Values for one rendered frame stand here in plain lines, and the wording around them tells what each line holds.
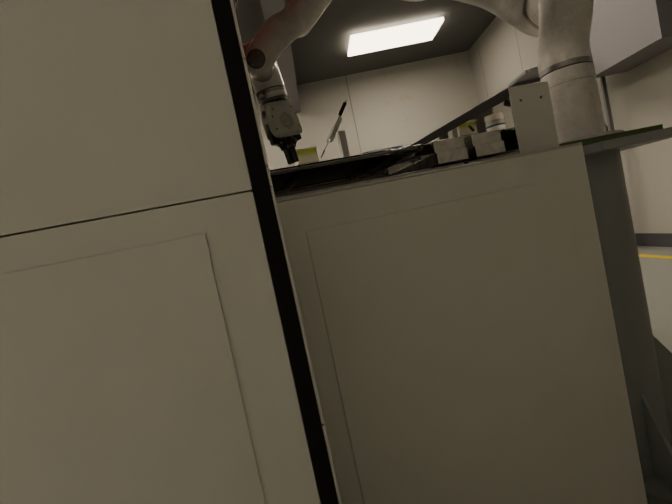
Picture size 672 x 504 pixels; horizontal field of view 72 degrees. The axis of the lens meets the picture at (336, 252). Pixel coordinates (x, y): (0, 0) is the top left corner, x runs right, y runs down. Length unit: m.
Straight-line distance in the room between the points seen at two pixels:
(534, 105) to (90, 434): 0.94
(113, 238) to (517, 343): 0.70
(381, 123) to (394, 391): 7.06
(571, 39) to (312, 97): 6.67
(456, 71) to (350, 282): 7.55
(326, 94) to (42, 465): 7.42
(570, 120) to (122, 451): 1.12
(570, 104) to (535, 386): 0.67
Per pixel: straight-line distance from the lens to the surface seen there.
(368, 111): 7.77
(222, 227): 0.56
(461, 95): 8.14
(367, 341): 0.80
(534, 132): 1.04
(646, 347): 1.33
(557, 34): 1.30
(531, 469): 1.02
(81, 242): 0.58
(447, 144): 1.15
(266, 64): 1.26
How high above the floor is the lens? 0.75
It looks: 3 degrees down
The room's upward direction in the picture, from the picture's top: 12 degrees counter-clockwise
